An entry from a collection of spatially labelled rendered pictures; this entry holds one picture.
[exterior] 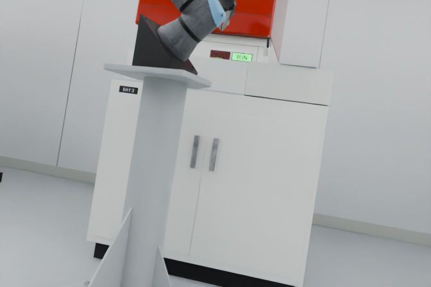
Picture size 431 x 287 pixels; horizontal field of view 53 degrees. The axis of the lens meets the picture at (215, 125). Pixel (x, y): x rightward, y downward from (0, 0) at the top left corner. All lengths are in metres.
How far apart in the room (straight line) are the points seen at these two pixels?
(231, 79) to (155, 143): 0.51
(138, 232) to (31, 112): 3.39
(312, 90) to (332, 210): 2.25
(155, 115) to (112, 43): 2.99
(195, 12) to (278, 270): 1.06
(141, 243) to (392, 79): 2.95
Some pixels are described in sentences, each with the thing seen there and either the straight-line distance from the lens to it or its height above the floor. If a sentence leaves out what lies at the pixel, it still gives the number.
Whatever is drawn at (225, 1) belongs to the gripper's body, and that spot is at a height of 1.22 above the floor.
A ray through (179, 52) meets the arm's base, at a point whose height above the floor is 0.90.
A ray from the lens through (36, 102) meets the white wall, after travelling 4.77.
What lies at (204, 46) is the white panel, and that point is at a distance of 2.56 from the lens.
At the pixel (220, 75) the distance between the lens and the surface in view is 1.85.
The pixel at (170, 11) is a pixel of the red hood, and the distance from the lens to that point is 2.62.
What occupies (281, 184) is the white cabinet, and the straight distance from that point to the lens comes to 1.79.
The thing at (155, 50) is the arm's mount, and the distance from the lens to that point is 1.50.
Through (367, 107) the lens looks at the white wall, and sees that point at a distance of 3.95.
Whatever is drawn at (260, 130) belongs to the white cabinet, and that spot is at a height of 0.68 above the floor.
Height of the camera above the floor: 0.62
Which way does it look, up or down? 2 degrees up
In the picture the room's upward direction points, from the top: 9 degrees clockwise
